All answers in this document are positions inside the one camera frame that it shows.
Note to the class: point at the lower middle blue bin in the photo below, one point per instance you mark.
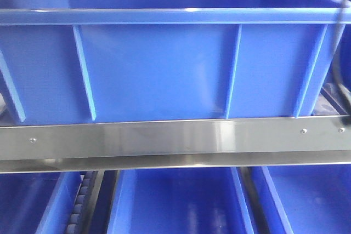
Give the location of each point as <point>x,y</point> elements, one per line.
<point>180,200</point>

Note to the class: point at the large blue plastic bin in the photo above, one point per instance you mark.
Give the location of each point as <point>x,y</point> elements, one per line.
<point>94,61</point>

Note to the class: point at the steel shelf front beam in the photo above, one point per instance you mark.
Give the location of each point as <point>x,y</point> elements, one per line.
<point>176,144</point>

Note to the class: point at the lower roller track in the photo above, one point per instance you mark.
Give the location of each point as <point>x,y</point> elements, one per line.
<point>80,220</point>

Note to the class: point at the lower right blue bin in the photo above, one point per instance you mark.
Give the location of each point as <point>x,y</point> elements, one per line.
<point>304,198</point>

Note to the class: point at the lower left blue bin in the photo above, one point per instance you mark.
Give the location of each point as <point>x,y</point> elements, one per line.
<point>37,202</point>

